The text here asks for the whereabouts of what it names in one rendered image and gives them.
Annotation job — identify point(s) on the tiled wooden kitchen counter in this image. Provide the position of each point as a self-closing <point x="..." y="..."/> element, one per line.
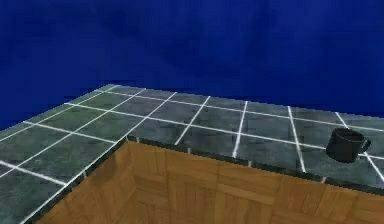
<point x="166" y="140"/>

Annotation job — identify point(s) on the black mug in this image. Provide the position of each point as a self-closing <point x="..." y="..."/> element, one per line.
<point x="344" y="146"/>

